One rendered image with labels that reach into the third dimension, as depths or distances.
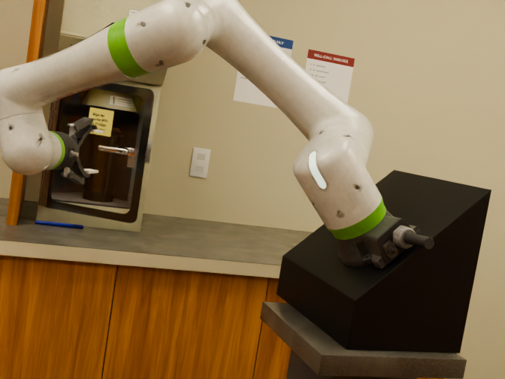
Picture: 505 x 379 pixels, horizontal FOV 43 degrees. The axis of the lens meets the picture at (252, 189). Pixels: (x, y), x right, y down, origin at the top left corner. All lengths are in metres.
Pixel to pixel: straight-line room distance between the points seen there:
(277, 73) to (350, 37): 1.39
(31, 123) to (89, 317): 0.64
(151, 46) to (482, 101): 2.08
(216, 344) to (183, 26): 1.05
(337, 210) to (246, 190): 1.36
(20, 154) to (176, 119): 1.15
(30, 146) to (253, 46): 0.52
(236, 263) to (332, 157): 0.72
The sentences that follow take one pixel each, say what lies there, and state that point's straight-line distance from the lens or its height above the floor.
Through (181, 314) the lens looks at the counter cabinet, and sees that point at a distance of 1.89.
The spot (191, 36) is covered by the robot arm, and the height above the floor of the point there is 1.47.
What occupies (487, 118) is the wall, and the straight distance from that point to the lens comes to 3.09.
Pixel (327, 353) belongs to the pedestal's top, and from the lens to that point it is 1.21.
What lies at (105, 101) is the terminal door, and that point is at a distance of 1.95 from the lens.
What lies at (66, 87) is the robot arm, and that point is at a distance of 1.39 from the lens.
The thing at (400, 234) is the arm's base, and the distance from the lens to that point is 1.25.
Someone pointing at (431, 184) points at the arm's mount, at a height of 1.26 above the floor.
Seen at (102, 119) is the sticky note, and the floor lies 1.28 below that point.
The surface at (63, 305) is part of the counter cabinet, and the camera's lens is 1.85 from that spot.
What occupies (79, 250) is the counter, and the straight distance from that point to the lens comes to 1.78.
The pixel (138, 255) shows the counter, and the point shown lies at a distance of 1.79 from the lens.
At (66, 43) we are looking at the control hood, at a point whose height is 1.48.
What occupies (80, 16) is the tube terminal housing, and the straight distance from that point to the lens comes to 2.04.
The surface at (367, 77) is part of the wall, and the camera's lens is 2.76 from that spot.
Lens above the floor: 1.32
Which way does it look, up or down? 5 degrees down
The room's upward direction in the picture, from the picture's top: 9 degrees clockwise
